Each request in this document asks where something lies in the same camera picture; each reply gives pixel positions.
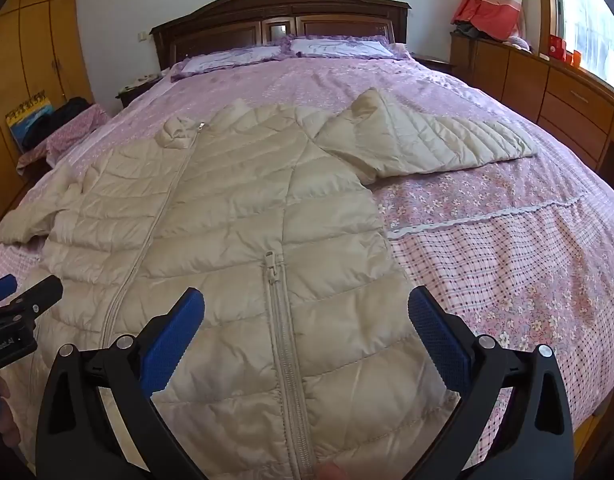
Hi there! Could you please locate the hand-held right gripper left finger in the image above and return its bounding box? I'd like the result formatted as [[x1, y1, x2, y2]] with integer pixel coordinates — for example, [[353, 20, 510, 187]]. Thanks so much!
[[35, 287, 208, 480]]

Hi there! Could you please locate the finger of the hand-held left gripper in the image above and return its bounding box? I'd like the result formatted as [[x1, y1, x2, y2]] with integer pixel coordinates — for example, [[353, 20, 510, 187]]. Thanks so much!
[[0, 275, 64, 324], [0, 274, 18, 308]]

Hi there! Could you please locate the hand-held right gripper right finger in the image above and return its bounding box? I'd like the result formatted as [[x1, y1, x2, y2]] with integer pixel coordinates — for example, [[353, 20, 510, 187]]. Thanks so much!
[[408, 285, 575, 480]]

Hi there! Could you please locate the beige puffer jacket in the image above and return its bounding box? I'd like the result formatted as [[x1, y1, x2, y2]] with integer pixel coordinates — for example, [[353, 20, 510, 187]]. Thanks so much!
[[0, 87, 540, 480]]

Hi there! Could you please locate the person's left hand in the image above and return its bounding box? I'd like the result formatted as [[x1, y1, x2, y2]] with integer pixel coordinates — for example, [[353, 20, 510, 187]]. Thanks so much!
[[0, 375, 18, 448]]

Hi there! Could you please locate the bed with pink floral bedspread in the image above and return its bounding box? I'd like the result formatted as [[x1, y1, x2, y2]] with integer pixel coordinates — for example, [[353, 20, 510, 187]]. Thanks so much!
[[0, 42, 614, 480]]

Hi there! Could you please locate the yellow and blue picture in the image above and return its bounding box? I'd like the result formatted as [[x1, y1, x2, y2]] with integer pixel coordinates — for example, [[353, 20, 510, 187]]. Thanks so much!
[[5, 89, 55, 151]]

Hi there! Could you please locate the pink floral cloth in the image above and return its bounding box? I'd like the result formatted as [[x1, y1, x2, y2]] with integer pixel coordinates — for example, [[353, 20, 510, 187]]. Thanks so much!
[[17, 105, 112, 176]]

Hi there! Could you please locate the black bag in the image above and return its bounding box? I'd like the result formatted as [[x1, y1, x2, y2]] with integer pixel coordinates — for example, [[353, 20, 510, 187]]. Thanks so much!
[[22, 96, 92, 148]]

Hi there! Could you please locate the dark wooden nightstand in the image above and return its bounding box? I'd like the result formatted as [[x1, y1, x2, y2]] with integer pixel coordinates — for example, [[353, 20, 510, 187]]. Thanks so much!
[[412, 52, 458, 74], [116, 72, 165, 108]]

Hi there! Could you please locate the wooden wardrobe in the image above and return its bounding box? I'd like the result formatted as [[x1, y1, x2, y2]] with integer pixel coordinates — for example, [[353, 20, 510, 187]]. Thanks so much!
[[0, 0, 95, 231]]

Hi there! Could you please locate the wooden dresser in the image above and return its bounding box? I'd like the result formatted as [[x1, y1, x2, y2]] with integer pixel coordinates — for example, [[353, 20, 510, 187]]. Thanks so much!
[[449, 30, 614, 171]]

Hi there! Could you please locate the white pillow with purple ruffle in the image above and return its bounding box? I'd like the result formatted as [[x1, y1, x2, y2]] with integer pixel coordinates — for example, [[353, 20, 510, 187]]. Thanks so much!
[[287, 35, 404, 61], [171, 42, 288, 82]]

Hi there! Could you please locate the dark wooden headboard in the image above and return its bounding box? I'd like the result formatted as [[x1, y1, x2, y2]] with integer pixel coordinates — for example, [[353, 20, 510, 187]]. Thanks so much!
[[151, 0, 412, 71]]

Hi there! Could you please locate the red and white curtain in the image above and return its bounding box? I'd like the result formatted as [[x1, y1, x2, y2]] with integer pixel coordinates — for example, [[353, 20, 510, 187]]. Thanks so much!
[[451, 0, 525, 43]]

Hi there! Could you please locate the window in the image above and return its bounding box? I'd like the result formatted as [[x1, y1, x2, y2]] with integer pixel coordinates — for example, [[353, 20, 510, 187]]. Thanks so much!
[[537, 0, 614, 96]]

